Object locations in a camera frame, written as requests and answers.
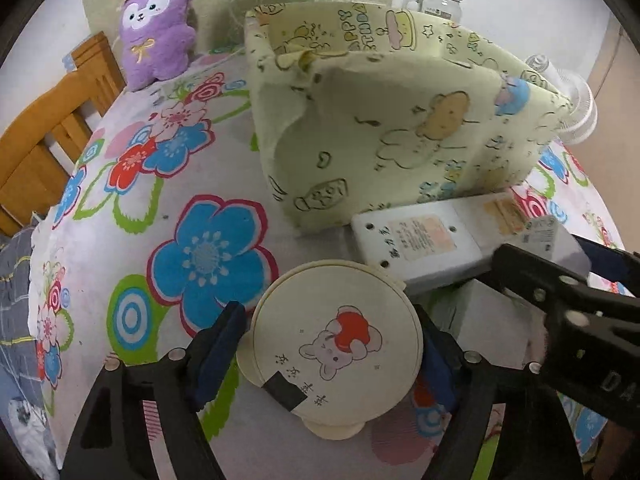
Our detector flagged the wooden chair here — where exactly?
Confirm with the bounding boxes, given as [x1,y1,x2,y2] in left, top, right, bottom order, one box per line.
[0,31,126,238]

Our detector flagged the grey plaid blanket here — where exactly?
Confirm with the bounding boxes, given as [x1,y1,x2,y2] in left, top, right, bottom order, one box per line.
[0,230,61,411]

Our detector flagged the round cream cartoon lid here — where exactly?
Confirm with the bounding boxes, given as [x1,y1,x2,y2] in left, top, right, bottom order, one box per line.
[235,259,423,441]

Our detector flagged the beige wooden door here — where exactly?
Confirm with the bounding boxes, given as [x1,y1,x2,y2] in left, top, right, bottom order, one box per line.
[587,15,640,126]

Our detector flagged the purple plush toy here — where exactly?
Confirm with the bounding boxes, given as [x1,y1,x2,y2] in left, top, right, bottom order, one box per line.
[119,0,197,92]

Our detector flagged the white cloth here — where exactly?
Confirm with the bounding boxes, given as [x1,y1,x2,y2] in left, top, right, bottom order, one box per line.
[7,395,61,480]

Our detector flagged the white power strip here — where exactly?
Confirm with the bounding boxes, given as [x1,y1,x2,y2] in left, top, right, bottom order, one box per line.
[350,194,538,296]

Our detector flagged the floral tablecloth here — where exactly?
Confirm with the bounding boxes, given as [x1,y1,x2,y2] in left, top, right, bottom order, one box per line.
[27,45,640,480]

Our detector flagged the small white box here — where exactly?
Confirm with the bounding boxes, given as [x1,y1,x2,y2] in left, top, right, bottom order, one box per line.
[520,215,593,276]

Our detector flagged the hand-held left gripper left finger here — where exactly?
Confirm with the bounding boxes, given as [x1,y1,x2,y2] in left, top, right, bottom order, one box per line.
[60,301,247,480]

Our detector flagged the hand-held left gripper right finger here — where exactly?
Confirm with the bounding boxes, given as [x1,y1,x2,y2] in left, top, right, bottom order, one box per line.
[412,305,586,480]

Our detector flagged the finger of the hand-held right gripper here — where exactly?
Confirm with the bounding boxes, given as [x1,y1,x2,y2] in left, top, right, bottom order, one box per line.
[492,243,640,333]
[572,234,640,288]

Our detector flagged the white standing fan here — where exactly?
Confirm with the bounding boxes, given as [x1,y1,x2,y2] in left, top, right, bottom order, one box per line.
[522,55,598,146]

